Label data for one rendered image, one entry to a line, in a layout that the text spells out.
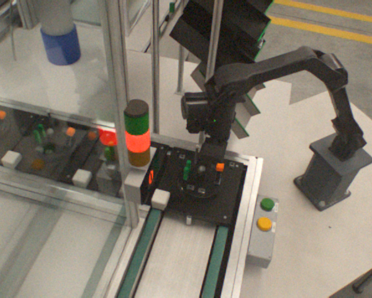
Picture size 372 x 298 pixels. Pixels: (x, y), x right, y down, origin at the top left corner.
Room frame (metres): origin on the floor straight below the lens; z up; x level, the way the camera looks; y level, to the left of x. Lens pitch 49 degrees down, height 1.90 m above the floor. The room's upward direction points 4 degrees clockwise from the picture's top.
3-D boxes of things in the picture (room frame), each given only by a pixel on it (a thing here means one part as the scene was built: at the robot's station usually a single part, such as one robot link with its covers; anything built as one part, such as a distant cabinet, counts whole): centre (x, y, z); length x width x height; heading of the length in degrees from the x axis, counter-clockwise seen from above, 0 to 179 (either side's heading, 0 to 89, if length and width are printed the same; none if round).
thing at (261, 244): (0.56, -0.25, 0.93); 0.21 x 0.07 x 0.06; 168
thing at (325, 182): (0.78, -0.49, 0.96); 0.15 x 0.15 x 0.20; 32
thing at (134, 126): (0.52, 0.10, 1.38); 0.05 x 0.05 x 0.05
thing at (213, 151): (0.68, -0.08, 1.23); 0.19 x 0.06 x 0.08; 168
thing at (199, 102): (0.66, -0.05, 1.33); 0.12 x 0.08 x 0.11; 104
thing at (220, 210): (0.69, -0.05, 0.96); 0.24 x 0.24 x 0.02; 78
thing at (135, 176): (0.52, 0.10, 1.29); 0.12 x 0.05 x 0.25; 168
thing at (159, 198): (0.61, 0.06, 0.97); 0.05 x 0.05 x 0.04; 78
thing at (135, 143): (0.52, 0.10, 1.33); 0.05 x 0.05 x 0.05
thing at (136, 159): (0.52, 0.10, 1.28); 0.05 x 0.05 x 0.05
